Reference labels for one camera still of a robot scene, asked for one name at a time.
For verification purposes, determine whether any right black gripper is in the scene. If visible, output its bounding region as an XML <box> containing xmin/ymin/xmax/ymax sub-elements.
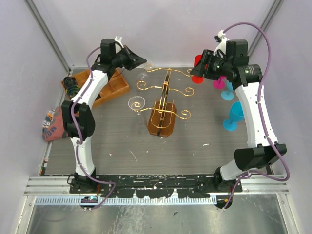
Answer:
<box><xmin>190</xmin><ymin>49</ymin><xmax>232</xmax><ymax>81</ymax></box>

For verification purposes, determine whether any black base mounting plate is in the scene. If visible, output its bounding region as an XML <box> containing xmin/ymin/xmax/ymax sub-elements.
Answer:
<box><xmin>69</xmin><ymin>174</ymin><xmax>243</xmax><ymax>198</ymax></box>

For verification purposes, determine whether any clear front wine glass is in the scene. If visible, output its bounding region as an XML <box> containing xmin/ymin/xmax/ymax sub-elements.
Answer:
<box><xmin>128</xmin><ymin>96</ymin><xmax>146</xmax><ymax>115</ymax></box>

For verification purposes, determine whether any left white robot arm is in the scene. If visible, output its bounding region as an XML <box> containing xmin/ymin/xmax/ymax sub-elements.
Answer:
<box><xmin>61</xmin><ymin>36</ymin><xmax>147</xmax><ymax>193</ymax></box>

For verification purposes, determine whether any black coiled item beside tray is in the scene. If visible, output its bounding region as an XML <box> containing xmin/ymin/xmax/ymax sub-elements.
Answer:
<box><xmin>63</xmin><ymin>77</ymin><xmax>80</xmax><ymax>99</ymax></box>

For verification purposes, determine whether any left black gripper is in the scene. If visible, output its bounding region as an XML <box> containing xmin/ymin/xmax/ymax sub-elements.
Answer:
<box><xmin>113</xmin><ymin>45</ymin><xmax>147</xmax><ymax>71</ymax></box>

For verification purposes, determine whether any magenta plastic wine glass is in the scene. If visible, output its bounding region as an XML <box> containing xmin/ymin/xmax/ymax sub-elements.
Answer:
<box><xmin>213</xmin><ymin>76</ymin><xmax>226</xmax><ymax>89</ymax></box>

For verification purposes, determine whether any clear wine glass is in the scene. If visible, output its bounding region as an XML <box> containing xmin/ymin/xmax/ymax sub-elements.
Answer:
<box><xmin>128</xmin><ymin>96</ymin><xmax>146</xmax><ymax>115</ymax></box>
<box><xmin>136</xmin><ymin>59</ymin><xmax>155</xmax><ymax>82</ymax></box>

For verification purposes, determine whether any red plastic wine glass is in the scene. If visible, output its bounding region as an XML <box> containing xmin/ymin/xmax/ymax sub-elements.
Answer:
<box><xmin>192</xmin><ymin>54</ymin><xmax>203</xmax><ymax>84</ymax></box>

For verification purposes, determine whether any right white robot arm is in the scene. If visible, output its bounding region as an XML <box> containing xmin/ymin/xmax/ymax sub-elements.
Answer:
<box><xmin>190</xmin><ymin>38</ymin><xmax>287</xmax><ymax>192</ymax></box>

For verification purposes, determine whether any gold wire wine glass rack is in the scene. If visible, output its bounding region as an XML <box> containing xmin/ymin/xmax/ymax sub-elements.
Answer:
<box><xmin>134</xmin><ymin>68</ymin><xmax>195</xmax><ymax>137</ymax></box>

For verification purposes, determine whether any light blue plastic wine glass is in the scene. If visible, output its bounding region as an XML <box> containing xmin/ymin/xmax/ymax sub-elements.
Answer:
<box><xmin>221</xmin><ymin>81</ymin><xmax>234</xmax><ymax>101</ymax></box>

